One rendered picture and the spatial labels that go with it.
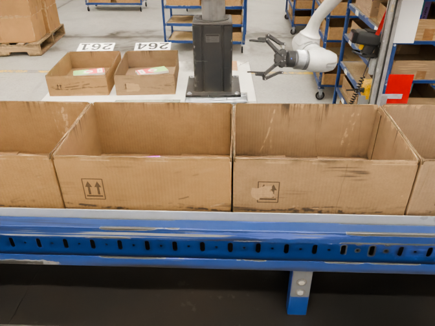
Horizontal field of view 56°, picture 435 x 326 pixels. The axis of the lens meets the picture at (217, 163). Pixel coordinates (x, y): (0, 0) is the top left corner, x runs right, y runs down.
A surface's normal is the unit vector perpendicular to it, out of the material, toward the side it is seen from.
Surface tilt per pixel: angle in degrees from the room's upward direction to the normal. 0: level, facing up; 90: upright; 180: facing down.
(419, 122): 89
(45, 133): 89
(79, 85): 91
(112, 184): 90
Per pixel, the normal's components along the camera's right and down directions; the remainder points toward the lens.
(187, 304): -0.01, -0.85
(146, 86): 0.04, 0.55
